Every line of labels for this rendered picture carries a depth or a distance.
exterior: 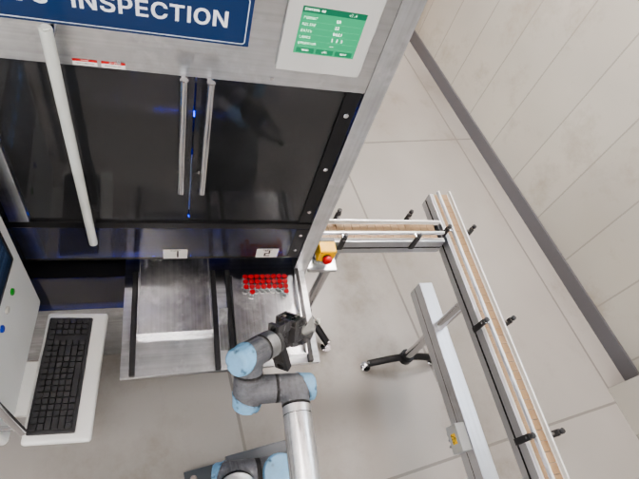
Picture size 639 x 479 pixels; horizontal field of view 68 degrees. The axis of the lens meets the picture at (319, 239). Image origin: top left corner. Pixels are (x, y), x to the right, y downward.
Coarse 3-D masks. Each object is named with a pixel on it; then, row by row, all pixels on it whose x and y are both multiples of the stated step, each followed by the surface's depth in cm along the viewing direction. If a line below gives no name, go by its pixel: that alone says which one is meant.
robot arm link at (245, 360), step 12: (264, 336) 125; (240, 348) 118; (252, 348) 119; (264, 348) 122; (228, 360) 118; (240, 360) 116; (252, 360) 118; (264, 360) 122; (240, 372) 117; (252, 372) 119
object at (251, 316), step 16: (240, 288) 188; (288, 288) 193; (240, 304) 184; (256, 304) 185; (272, 304) 187; (288, 304) 189; (240, 320) 180; (256, 320) 181; (272, 320) 183; (240, 336) 176; (288, 352) 177; (304, 352) 179
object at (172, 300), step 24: (144, 264) 183; (168, 264) 186; (192, 264) 188; (144, 288) 177; (168, 288) 180; (192, 288) 182; (144, 312) 172; (168, 312) 175; (192, 312) 177; (144, 336) 166
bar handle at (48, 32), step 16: (48, 32) 91; (48, 48) 93; (48, 64) 96; (64, 96) 103; (64, 112) 106; (64, 128) 110; (80, 160) 121; (80, 176) 123; (80, 192) 128; (96, 240) 148
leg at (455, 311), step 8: (456, 304) 223; (448, 312) 230; (456, 312) 225; (440, 320) 236; (448, 320) 232; (440, 328) 239; (416, 344) 259; (424, 344) 255; (408, 352) 268; (416, 352) 264
